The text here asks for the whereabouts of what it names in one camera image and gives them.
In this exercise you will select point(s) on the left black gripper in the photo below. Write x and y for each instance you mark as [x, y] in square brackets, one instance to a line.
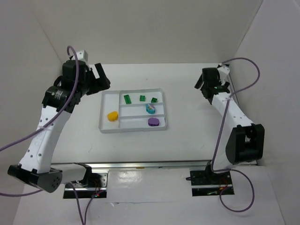
[94, 82]

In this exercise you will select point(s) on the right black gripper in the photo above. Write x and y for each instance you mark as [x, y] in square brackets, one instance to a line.
[205, 85]

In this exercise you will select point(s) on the green lego block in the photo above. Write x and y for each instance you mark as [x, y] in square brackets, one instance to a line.
[127, 99]
[154, 100]
[142, 98]

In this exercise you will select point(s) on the orange yellow toy block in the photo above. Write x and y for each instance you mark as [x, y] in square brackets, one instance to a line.
[113, 116]

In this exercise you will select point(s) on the blue toy block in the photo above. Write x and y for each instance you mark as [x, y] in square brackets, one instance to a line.
[150, 109]

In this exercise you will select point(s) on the purple toy block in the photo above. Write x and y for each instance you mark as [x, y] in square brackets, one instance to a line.
[153, 122]

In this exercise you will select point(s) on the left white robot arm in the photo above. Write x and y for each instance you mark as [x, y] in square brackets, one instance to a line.
[35, 169]

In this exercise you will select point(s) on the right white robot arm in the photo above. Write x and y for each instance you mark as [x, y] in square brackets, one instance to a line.
[240, 140]

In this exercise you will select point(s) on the white divided tray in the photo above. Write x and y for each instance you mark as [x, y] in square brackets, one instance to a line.
[132, 117]

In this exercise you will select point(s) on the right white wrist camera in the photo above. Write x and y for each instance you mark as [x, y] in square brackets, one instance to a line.
[224, 72]

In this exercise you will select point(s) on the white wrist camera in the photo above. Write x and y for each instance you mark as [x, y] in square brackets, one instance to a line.
[81, 56]
[224, 72]

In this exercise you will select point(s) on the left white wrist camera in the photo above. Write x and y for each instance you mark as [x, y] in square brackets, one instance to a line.
[81, 56]

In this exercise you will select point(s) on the aluminium rail front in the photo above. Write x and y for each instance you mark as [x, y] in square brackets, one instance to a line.
[149, 164]

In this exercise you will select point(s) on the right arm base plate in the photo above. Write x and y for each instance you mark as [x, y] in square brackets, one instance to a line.
[207, 183]

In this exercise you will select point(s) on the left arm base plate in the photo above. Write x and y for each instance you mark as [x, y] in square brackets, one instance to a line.
[97, 186]

